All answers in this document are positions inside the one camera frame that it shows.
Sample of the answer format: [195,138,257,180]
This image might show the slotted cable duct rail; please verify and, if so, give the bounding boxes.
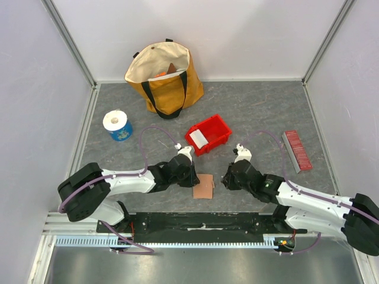
[54,234,281,249]

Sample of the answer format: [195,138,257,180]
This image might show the white card stack in bin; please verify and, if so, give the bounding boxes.
[189,129,208,149]

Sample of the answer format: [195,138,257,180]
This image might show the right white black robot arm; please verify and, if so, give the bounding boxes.
[222,160,378,256]

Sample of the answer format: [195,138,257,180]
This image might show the red plastic bin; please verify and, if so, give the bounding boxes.
[185,114,232,156]

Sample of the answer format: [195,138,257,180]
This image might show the yellow canvas tote bag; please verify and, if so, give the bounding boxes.
[124,38,204,120]

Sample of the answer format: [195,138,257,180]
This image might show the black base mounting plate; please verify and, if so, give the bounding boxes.
[113,212,294,243]

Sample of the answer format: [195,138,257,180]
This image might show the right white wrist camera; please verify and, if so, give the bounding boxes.
[233,144,252,163]

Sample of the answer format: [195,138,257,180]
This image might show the orange item inside bag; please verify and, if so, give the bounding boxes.
[154,72,167,78]

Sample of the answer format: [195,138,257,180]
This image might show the red rectangular box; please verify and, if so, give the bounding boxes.
[282,130,313,173]

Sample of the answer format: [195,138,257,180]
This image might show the tan leather card holder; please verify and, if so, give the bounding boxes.
[193,174,214,199]

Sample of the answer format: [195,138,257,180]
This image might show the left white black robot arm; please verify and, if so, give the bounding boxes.
[57,154,200,233]

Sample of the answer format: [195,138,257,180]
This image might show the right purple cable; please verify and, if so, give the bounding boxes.
[238,130,379,256]

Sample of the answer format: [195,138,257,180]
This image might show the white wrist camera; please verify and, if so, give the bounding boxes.
[174,143,194,162]
[233,144,252,163]

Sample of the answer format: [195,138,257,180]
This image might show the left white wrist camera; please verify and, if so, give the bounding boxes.
[174,143,194,162]

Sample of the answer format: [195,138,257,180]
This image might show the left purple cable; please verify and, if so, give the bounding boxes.
[58,126,183,255]

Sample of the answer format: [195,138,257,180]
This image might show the purple cable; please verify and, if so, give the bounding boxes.
[238,130,379,256]
[58,126,183,255]

